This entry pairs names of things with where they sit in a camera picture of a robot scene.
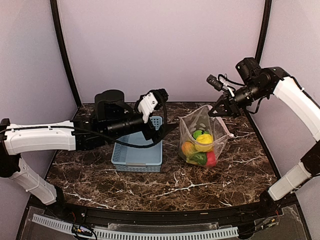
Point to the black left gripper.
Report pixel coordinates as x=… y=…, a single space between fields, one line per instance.
x=150 y=133

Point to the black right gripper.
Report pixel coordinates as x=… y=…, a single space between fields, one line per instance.
x=228 y=100

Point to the green orange toy mango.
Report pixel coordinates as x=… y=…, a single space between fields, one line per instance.
x=188 y=148

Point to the clear zip top bag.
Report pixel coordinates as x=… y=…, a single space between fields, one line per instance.
x=199 y=119

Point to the green toy watermelon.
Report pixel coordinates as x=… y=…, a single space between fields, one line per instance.
x=198 y=133

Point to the yellow toy lemon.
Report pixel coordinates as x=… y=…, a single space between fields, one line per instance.
x=204 y=143

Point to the green toy bell pepper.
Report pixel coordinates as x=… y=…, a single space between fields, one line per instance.
x=198 y=158

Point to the red toy apple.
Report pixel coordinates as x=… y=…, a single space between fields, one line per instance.
x=211 y=159

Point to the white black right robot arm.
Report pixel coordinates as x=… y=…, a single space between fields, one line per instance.
x=260 y=83

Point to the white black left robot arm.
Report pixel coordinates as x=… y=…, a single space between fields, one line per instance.
x=75 y=135

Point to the light blue plastic basket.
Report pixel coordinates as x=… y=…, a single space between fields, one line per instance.
x=144 y=160

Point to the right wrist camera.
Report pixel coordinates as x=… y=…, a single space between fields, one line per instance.
x=248 y=67

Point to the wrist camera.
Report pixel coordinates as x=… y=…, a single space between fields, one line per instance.
x=248 y=67
x=108 y=105

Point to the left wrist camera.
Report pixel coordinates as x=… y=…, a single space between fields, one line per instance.
x=108 y=105

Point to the black right frame post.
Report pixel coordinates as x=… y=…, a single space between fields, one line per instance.
x=263 y=30

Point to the black frame post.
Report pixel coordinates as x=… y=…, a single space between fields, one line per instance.
x=263 y=30
x=63 y=52

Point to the white slotted cable duct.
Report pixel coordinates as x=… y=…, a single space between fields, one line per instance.
x=116 y=231

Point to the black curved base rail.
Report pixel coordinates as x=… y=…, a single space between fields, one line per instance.
x=286 y=222

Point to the black left frame post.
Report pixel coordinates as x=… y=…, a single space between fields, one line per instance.
x=63 y=52

